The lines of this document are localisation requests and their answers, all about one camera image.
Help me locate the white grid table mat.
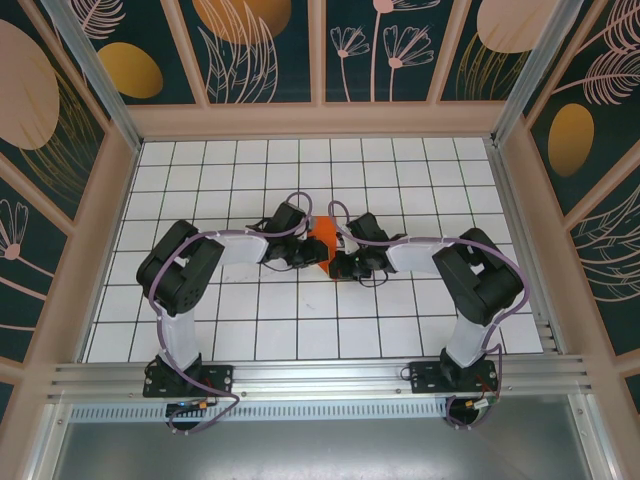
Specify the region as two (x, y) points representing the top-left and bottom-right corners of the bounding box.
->
(79, 138), (545, 363)

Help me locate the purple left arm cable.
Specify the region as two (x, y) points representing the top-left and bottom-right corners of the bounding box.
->
(147, 192), (314, 437)

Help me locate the long aluminium mounting rail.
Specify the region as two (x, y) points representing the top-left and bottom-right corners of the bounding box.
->
(47, 354), (596, 402)

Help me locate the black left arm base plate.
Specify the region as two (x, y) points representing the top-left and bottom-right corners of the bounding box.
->
(143, 363), (236, 399)

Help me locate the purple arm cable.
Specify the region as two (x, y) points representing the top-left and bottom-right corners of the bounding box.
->
(327, 200), (532, 431)
(147, 192), (314, 437)

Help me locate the aluminium frame post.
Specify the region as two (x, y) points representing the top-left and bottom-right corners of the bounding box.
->
(42, 0), (145, 152)
(491, 0), (587, 147)

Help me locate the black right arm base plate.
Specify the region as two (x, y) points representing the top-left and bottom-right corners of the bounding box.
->
(408, 359), (500, 396)

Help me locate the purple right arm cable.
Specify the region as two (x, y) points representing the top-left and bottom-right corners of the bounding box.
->
(327, 200), (532, 431)

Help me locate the grey metal sheet panel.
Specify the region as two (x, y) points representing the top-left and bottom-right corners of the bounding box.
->
(49, 417), (599, 480)

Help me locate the slotted grey cable duct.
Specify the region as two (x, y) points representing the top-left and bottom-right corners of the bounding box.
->
(69, 402), (451, 423)

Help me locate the aluminium side rail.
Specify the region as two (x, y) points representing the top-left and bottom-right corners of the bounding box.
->
(487, 138), (560, 354)

